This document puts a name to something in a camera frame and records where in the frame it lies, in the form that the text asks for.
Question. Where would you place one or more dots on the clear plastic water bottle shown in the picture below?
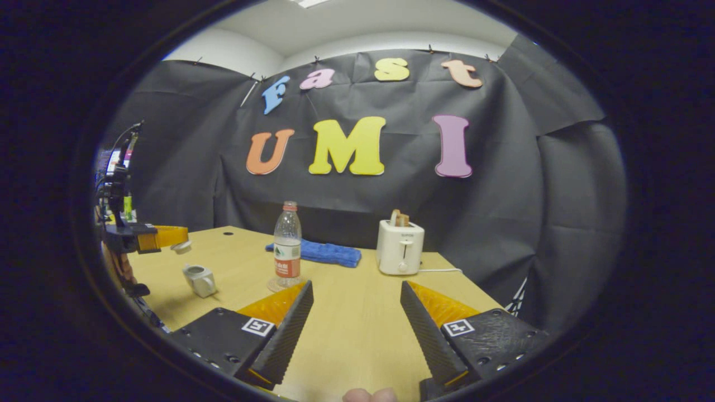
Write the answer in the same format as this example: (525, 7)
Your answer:
(287, 257)

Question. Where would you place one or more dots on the pale bread slice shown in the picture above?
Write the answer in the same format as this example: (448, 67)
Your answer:
(395, 218)

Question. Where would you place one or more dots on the green drink bottle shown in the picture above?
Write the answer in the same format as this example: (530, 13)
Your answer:
(128, 206)

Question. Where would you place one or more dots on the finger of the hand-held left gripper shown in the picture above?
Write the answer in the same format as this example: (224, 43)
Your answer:
(167, 234)

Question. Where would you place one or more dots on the black backdrop cloth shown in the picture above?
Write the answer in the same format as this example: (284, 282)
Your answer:
(195, 167)

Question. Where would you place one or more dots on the browned bread slice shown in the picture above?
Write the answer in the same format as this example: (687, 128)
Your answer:
(405, 220)

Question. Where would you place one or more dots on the ceiling light panel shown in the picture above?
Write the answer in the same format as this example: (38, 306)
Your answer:
(310, 3)

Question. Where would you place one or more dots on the blue towel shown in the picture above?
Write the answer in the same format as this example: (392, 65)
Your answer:
(329, 254)

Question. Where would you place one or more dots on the computer monitor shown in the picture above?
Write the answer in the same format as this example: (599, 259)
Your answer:
(111, 162)

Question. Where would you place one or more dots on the white toaster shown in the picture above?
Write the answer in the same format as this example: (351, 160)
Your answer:
(399, 251)

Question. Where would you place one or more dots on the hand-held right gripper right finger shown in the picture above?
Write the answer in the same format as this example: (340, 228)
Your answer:
(427, 335)

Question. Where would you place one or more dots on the white teacup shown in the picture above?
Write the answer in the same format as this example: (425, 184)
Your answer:
(201, 282)

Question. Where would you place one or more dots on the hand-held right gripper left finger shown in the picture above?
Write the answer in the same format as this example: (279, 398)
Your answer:
(285, 335)

